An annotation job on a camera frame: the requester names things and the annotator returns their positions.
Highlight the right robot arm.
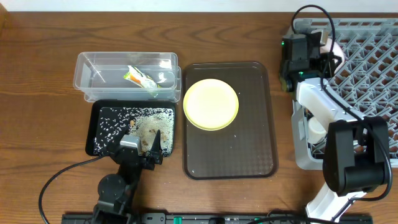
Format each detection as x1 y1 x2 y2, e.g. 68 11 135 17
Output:
279 31 392 223

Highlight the clear plastic bin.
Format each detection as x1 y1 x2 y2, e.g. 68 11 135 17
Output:
73 52 182 102

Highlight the yellow round plate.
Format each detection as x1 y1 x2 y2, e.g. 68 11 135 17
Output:
183 78 239 131

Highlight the white bowl with rice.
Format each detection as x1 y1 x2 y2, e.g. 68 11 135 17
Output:
320 38 345 73

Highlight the white cup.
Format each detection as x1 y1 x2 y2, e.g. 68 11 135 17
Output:
307 116 326 144

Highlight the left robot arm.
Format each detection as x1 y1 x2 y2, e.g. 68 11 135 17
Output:
91 130 163 224

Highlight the brown plastic serving tray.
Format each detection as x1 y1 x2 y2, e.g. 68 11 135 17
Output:
183 62 279 180

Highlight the grey dishwasher rack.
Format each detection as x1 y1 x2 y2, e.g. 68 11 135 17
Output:
291 18 397 170

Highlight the green yellow snack wrapper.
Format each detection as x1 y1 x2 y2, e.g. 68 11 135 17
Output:
123 65 160 92

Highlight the black waste tray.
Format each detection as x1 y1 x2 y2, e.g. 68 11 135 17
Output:
85 100 175 157

